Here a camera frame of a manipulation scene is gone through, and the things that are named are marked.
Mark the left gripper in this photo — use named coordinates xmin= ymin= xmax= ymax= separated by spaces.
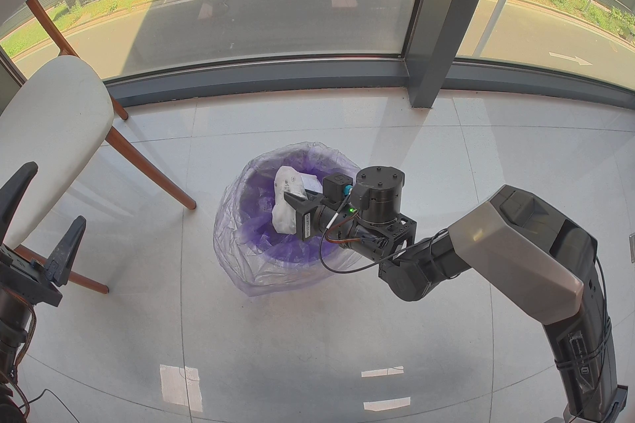
xmin=0 ymin=162 xmax=88 ymax=308

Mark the white chair with wooden legs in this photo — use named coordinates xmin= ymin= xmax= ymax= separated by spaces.
xmin=0 ymin=0 xmax=197 ymax=296

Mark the purple plastic bag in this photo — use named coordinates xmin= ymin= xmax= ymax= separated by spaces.
xmin=213 ymin=141 xmax=369 ymax=298

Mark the window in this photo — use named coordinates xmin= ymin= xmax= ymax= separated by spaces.
xmin=0 ymin=0 xmax=635 ymax=110

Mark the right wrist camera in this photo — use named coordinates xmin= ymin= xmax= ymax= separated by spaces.
xmin=322 ymin=171 xmax=356 ymax=205

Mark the white plastic wrapper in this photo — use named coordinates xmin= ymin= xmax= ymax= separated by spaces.
xmin=271 ymin=166 xmax=324 ymax=236

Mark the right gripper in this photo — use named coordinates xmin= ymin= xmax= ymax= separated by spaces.
xmin=282 ymin=191 xmax=351 ymax=243

